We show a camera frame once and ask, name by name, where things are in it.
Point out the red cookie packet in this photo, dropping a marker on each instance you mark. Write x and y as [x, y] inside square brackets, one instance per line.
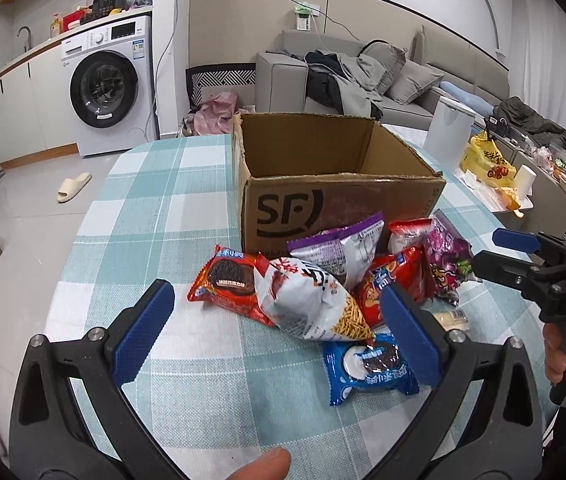
[228, 280]

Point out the white cylindrical bin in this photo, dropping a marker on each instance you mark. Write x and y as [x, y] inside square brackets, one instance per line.
[448, 125]

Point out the light blue rolled blanket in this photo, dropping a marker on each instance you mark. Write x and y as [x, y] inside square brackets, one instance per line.
[463, 95]

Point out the white washing machine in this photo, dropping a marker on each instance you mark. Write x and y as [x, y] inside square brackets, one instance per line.
[138, 125]

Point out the person's left hand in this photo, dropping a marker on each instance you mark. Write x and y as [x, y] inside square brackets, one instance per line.
[265, 465]

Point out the grey hoodie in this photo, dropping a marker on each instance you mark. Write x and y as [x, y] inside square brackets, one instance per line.
[363, 77]

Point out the small pale snack packet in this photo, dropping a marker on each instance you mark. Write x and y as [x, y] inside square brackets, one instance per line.
[450, 319]

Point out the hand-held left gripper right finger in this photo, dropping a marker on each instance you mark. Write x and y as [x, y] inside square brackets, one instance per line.
[410, 340]

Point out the red box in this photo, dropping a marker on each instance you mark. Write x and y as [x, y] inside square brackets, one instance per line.
[73, 21]

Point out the red chip bag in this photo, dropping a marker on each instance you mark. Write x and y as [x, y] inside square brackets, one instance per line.
[393, 267]

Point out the purple candy bag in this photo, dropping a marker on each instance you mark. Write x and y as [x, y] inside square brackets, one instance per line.
[445, 255]

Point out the grey sofa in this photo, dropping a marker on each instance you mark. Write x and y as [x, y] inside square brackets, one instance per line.
[278, 80]

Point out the red and white snack packet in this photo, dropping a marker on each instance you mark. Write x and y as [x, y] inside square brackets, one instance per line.
[408, 235]

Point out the yellow plastic bag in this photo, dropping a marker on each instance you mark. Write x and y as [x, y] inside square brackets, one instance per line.
[488, 162]

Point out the yellow bottle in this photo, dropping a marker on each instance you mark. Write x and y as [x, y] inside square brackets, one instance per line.
[55, 27]

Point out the purple and white snack bag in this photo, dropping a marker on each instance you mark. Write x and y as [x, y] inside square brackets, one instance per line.
[343, 250]

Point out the black rice cooker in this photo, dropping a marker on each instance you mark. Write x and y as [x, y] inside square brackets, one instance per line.
[110, 2]

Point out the pink cloth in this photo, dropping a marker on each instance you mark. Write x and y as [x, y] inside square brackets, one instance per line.
[218, 110]

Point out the metal faucet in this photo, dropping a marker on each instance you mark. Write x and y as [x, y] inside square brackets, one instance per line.
[27, 35]

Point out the brown cardboard box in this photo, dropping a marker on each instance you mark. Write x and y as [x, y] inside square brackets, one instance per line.
[288, 210]

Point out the dark green jacket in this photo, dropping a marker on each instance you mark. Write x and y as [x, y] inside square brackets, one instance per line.
[533, 120]

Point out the beige slipper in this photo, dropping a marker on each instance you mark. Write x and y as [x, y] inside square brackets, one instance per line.
[73, 187]

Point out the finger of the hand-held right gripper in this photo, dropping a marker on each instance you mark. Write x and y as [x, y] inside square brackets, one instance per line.
[515, 240]
[508, 270]

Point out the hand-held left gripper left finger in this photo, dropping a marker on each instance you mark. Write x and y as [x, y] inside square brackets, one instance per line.
[143, 332]

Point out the white wall control panel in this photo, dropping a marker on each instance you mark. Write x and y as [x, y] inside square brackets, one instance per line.
[305, 19]

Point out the grey pillow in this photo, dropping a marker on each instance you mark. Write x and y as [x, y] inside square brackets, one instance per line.
[388, 57]
[415, 82]

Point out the white kitchen cabinet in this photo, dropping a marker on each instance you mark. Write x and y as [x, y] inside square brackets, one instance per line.
[23, 110]

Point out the white noodle snack bag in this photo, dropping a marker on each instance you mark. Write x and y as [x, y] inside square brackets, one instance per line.
[303, 300]

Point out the white paper roll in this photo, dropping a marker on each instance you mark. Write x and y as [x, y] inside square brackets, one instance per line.
[524, 180]

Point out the person's right hand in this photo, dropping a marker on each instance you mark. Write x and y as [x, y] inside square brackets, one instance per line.
[555, 345]

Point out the blue cookie packet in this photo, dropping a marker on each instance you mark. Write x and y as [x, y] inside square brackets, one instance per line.
[363, 365]

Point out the teal checked tablecloth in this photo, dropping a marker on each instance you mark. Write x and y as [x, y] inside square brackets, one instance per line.
[188, 200]

